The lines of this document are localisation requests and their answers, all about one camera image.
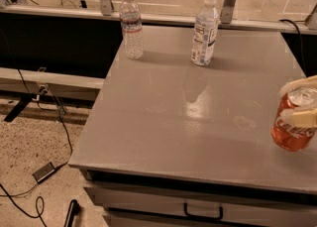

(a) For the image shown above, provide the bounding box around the black object on floor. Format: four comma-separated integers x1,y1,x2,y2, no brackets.
63,199,80,227

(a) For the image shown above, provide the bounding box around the black cable at table edge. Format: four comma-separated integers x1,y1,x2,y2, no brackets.
278,18,309,75

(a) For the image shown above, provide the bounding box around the white labelled water bottle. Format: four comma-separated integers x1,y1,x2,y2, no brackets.
191,0,219,66

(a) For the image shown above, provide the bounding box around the clear ribbed water bottle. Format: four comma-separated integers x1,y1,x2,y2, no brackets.
119,0,144,59

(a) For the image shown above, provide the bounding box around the red coke can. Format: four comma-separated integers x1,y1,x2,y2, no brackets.
271,87,317,152

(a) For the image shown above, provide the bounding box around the grey low bench rail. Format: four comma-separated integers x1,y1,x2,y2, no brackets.
0,67,104,101

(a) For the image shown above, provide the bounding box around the grey drawer cabinet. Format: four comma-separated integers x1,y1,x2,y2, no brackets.
82,170,317,227

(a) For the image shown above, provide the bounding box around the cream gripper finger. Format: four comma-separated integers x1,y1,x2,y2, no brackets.
279,75,317,96
280,109,317,128

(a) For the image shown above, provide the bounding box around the black drawer handle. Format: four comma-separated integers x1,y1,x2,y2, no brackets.
183,203,224,222

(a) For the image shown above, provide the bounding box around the black power adapter brick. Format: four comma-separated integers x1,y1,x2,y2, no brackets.
33,163,55,183

